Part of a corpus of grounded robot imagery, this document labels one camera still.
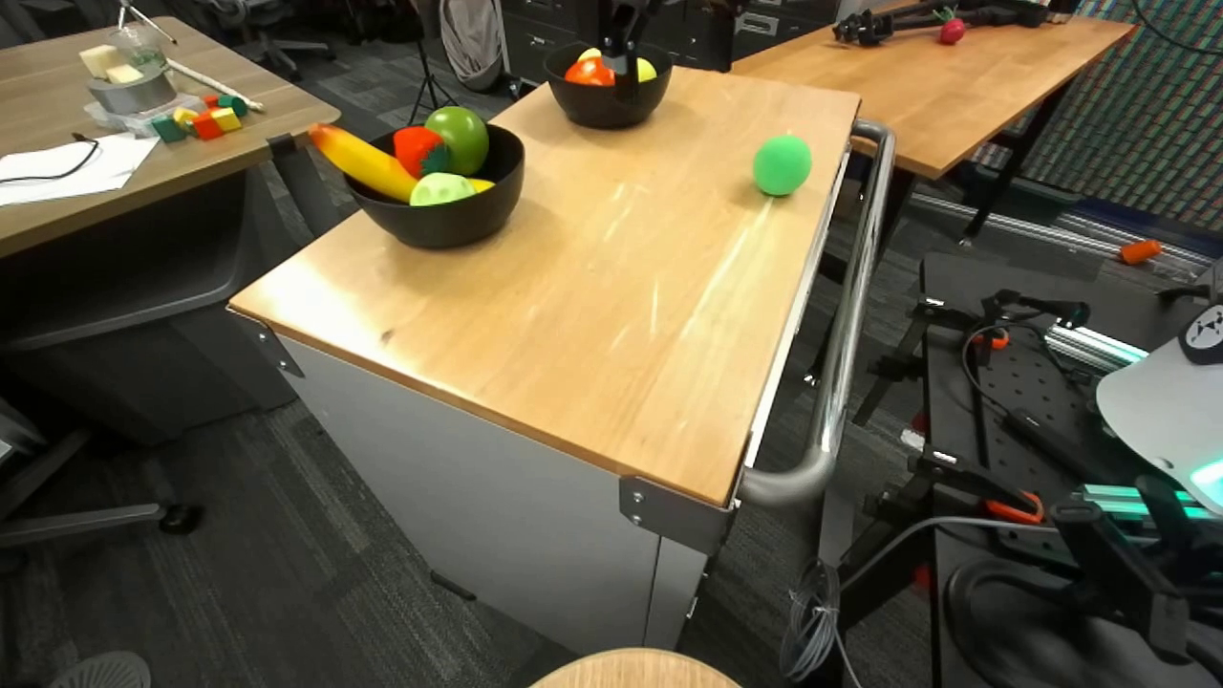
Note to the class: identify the orange clamp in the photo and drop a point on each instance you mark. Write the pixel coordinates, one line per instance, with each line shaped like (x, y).
(1015, 510)

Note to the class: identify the white device with teal light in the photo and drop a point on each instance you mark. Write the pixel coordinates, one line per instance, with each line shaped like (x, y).
(1169, 408)

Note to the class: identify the clear plastic container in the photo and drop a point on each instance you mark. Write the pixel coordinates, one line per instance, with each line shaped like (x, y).
(129, 87)

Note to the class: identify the green toy block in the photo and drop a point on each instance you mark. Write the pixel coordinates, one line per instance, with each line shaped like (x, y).
(170, 129)

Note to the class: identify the silver metal rail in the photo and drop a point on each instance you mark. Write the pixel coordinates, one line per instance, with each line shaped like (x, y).
(1090, 346)

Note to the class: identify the black tripod tool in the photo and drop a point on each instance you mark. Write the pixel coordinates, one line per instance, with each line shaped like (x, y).
(891, 25)

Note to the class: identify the wooden office table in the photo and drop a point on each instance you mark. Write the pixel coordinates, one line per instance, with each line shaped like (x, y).
(50, 100)

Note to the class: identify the wooden work table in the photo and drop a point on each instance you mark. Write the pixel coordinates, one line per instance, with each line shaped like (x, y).
(970, 90)

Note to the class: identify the white paper sheet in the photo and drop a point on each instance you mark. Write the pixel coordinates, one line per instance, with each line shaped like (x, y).
(77, 173)

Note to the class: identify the small red object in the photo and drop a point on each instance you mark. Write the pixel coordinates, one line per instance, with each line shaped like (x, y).
(955, 32)

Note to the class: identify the yellow banana toy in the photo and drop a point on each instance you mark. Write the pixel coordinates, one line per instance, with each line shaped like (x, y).
(366, 162)

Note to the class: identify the light green dimpled ball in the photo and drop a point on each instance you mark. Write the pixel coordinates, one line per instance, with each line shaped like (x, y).
(445, 189)

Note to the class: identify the round wooden stool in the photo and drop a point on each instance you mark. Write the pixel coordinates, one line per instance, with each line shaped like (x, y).
(636, 671)

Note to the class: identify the black bowl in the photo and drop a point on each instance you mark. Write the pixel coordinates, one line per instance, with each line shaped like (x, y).
(445, 226)
(615, 106)

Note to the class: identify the small orange object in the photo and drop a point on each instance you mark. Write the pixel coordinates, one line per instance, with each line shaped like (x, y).
(1140, 250)

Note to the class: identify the black office chair base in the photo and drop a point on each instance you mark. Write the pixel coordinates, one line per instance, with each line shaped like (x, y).
(118, 523)

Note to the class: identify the yellow toy block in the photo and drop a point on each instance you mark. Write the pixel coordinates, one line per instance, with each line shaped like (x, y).
(226, 120)

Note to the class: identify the white cabinet with wooden top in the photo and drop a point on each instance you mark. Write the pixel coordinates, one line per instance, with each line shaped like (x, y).
(510, 510)

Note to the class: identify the red apple toy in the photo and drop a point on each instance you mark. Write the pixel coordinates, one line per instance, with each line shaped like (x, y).
(590, 73)

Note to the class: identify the red toy block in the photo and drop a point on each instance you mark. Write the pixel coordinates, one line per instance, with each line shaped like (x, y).
(208, 129)

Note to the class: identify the green pear toy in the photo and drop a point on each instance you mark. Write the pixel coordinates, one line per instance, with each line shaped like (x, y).
(462, 140)

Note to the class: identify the smooth green ball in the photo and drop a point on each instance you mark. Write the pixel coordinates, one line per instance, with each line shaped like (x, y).
(780, 165)

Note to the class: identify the small red fruit toy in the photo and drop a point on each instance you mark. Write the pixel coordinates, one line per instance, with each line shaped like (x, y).
(413, 147)

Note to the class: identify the clear plastic cup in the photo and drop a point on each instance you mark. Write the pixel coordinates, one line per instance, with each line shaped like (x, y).
(143, 52)

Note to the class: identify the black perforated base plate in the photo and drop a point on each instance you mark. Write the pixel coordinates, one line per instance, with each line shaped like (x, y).
(1008, 394)

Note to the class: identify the white stick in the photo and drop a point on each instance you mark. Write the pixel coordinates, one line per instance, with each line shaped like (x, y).
(212, 80)

